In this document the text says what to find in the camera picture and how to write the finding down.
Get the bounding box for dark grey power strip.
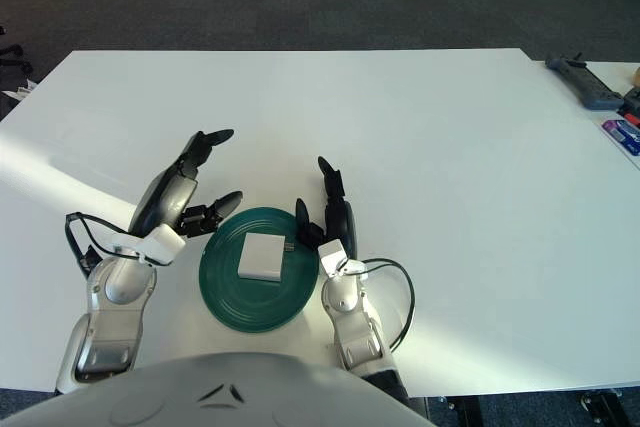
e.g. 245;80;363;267
544;52;625;111

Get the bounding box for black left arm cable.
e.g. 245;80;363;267
64;212;151;268

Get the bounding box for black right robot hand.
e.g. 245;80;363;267
294;156;357;261

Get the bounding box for blue tissue packet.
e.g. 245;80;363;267
601;119;640;157

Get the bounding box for white charger block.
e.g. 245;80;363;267
237;233;296;282

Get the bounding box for white papers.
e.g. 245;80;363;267
0;79;36;101

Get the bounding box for black table leg frame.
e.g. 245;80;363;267
579;387;640;427
439;394;481;427

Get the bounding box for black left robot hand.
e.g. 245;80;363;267
128;128;245;241

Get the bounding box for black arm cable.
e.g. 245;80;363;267
349;258;417;352
64;212;151;268

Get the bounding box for grey robot torso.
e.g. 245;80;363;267
0;351;436;427

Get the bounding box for green round plate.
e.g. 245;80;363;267
198;206;321;333

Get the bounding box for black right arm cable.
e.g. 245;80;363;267
349;258;417;352

